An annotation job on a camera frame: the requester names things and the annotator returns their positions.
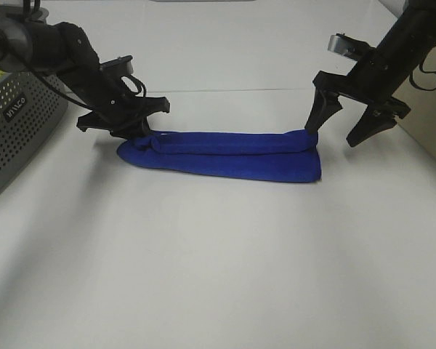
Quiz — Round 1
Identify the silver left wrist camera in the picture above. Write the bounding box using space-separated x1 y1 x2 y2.
100 55 134 76

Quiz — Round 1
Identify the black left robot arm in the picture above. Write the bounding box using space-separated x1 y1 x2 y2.
0 1 170 140

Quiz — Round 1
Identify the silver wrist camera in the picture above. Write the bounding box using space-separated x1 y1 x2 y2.
328 33 371 61
100 55 134 76

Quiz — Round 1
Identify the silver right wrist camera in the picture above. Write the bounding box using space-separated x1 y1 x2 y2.
328 33 371 61

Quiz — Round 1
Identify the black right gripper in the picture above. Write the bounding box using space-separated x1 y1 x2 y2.
304 48 410 148

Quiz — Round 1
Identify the grey perforated laundry basket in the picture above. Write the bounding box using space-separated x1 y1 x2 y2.
0 73 68 193

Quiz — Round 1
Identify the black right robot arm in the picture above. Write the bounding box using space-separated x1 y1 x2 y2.
304 1 436 147

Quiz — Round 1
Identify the blue towel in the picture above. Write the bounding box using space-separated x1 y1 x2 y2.
117 130 322 183

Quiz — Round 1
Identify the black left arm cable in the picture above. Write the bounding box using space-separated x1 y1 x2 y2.
0 0 148 121

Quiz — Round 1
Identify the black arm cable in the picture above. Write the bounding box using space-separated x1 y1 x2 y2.
408 60 436 92
0 0 148 121

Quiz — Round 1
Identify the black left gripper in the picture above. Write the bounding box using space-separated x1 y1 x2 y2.
76 72 170 140

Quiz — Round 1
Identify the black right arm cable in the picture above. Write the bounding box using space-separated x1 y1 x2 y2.
408 60 436 92

